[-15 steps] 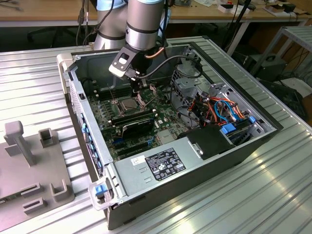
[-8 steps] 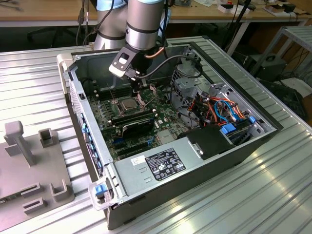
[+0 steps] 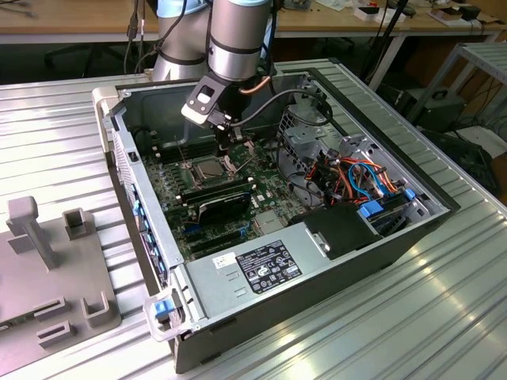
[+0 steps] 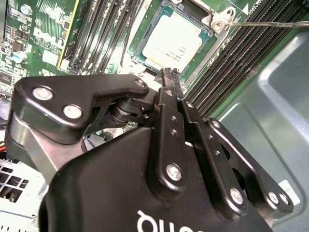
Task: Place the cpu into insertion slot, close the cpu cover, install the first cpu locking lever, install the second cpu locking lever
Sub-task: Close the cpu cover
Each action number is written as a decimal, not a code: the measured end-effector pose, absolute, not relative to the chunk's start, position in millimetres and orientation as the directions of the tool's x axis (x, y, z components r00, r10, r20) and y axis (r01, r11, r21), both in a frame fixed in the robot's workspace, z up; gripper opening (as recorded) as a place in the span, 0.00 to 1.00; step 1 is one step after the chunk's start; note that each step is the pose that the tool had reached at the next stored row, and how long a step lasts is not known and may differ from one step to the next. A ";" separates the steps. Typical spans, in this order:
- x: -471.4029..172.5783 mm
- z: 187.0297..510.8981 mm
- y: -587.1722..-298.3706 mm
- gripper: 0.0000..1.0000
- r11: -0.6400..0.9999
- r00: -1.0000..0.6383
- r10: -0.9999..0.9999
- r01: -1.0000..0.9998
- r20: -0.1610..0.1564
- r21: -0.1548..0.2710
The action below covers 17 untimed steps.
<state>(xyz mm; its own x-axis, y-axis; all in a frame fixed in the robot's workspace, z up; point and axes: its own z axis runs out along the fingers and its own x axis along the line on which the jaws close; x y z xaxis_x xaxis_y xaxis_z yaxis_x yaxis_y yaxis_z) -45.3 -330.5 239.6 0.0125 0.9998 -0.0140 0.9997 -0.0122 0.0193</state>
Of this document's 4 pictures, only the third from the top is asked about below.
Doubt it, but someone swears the copper coloured cable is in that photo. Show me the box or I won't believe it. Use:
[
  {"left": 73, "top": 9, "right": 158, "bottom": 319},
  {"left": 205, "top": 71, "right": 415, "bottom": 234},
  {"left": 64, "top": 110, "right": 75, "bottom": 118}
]
[{"left": 239, "top": 74, "right": 273, "bottom": 97}]

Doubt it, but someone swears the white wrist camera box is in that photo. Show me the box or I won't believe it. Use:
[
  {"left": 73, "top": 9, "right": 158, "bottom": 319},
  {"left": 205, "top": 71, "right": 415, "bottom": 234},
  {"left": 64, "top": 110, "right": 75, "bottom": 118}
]
[{"left": 181, "top": 75, "right": 223, "bottom": 126}]

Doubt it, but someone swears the black camera cable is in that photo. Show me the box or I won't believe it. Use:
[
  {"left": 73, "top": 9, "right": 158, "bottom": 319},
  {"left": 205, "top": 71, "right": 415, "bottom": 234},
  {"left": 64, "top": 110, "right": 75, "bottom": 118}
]
[{"left": 229, "top": 89, "right": 334, "bottom": 127}]

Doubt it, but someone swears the silver chipset heatsink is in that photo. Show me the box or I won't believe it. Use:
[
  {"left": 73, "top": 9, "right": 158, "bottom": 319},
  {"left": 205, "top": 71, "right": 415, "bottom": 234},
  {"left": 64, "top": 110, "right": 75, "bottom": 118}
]
[{"left": 254, "top": 211, "right": 291, "bottom": 235}]

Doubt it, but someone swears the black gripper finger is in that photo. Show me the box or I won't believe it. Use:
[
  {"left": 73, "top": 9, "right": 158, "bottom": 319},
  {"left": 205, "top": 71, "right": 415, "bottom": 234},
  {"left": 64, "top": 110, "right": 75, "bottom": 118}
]
[{"left": 215, "top": 124, "right": 232, "bottom": 160}]

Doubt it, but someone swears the CPU socket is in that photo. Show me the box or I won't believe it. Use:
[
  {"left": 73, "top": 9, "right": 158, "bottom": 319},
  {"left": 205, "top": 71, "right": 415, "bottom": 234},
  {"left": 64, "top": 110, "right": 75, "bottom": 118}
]
[{"left": 180, "top": 155, "right": 243, "bottom": 193}]

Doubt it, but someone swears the brown cardboard box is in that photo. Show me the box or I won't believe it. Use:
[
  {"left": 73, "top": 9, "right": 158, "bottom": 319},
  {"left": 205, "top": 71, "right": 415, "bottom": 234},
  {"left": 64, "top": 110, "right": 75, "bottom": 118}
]
[{"left": 429, "top": 6, "right": 482, "bottom": 28}]

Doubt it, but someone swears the black expansion slot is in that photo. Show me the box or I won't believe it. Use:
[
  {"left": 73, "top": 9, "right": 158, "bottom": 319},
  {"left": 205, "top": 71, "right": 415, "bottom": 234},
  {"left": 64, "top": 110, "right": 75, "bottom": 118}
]
[{"left": 184, "top": 228, "right": 242, "bottom": 249}]

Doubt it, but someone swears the black plastic shroud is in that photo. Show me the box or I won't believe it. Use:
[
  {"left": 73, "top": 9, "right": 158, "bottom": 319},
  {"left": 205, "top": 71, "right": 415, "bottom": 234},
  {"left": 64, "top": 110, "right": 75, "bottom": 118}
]
[{"left": 288, "top": 203, "right": 384, "bottom": 261}]

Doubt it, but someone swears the small white box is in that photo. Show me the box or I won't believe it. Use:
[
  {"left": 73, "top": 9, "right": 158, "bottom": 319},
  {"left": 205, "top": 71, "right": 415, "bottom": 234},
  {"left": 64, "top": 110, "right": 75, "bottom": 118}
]
[{"left": 353, "top": 4, "right": 407, "bottom": 24}]

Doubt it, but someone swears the black box with handle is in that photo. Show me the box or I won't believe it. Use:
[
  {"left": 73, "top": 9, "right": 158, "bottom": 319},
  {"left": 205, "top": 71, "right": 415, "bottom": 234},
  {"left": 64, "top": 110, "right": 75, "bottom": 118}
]
[{"left": 403, "top": 89, "right": 468, "bottom": 135}]

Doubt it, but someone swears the black RAM slot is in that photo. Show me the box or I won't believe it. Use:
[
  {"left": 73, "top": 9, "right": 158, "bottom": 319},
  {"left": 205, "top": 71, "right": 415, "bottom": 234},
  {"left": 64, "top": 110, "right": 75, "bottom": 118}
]
[
  {"left": 181, "top": 186, "right": 257, "bottom": 208},
  {"left": 176, "top": 177, "right": 252, "bottom": 199},
  {"left": 155, "top": 141, "right": 218, "bottom": 159},
  {"left": 152, "top": 135, "right": 218, "bottom": 151},
  {"left": 158, "top": 145, "right": 218, "bottom": 164},
  {"left": 177, "top": 180, "right": 254, "bottom": 202},
  {"left": 154, "top": 138, "right": 218, "bottom": 155},
  {"left": 180, "top": 183, "right": 255, "bottom": 205}
]

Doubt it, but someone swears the grey parts rack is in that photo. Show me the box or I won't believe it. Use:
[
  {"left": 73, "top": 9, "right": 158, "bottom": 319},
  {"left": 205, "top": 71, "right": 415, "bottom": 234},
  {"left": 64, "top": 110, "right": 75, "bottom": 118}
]
[{"left": 0, "top": 196, "right": 122, "bottom": 380}]

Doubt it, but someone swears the black graphics card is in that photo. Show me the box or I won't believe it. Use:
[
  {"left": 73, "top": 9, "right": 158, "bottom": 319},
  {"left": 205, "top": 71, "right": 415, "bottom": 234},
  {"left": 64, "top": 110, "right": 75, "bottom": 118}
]
[{"left": 196, "top": 192, "right": 254, "bottom": 228}]

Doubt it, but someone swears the grey metal frame table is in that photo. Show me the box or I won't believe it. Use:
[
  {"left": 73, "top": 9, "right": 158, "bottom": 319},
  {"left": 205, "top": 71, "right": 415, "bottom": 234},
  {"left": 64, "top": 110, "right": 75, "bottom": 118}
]
[{"left": 410, "top": 41, "right": 507, "bottom": 132}]

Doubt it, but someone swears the orange red wire bundle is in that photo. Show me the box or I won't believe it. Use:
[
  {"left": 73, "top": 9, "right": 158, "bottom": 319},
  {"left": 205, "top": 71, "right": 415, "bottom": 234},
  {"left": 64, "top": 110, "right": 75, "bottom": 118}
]
[{"left": 305, "top": 155, "right": 410, "bottom": 210}]

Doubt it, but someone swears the metal socket cover frame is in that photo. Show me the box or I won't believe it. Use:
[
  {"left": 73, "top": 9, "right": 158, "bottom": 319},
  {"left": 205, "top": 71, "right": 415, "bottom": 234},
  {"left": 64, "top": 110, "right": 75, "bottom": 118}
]
[{"left": 219, "top": 148, "right": 241, "bottom": 177}]

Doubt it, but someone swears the black and silver PC case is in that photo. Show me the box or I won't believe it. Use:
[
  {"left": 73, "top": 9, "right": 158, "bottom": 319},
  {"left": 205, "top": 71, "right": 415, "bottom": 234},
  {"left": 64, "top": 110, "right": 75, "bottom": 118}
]
[{"left": 91, "top": 67, "right": 463, "bottom": 375}]

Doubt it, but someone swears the blue case latch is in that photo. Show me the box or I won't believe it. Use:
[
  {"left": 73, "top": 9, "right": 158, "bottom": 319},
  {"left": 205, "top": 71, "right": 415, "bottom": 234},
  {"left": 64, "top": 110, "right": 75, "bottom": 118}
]
[{"left": 152, "top": 299, "right": 176, "bottom": 320}]

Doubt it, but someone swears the green motherboard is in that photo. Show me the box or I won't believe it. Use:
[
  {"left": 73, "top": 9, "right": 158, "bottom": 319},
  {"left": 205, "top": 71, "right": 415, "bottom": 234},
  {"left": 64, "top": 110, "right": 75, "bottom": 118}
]
[{"left": 140, "top": 132, "right": 316, "bottom": 263}]

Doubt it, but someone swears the blue wire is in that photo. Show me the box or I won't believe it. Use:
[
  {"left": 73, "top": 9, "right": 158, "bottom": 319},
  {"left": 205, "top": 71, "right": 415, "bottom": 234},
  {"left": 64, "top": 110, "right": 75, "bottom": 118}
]
[{"left": 347, "top": 160, "right": 402, "bottom": 197}]

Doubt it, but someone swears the silver power supply unit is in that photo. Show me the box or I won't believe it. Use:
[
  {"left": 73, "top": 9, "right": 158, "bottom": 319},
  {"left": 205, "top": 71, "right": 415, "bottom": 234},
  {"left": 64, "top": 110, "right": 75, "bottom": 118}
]
[{"left": 184, "top": 221, "right": 332, "bottom": 322}]

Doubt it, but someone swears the silver topped CPU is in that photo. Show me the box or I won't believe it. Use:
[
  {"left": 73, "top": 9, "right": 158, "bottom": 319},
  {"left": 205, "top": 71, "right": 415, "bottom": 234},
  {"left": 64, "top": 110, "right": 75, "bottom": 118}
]
[{"left": 196, "top": 161, "right": 226, "bottom": 180}]

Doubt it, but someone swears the wooden desk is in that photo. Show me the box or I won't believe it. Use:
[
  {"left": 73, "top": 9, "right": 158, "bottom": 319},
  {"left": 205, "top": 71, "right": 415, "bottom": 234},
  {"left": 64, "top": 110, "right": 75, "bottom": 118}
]
[{"left": 0, "top": 0, "right": 503, "bottom": 45}]

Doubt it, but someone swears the blue disk carrier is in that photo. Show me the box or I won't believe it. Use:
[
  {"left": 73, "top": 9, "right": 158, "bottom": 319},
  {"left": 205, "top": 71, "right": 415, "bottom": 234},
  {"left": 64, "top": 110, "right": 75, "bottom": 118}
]
[{"left": 356, "top": 199, "right": 389, "bottom": 219}]

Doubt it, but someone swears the silver metal drive cage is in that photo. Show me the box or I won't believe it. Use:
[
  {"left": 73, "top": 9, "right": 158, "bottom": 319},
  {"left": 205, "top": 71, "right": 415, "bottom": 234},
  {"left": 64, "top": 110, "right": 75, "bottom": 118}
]
[{"left": 276, "top": 103, "right": 344, "bottom": 200}]

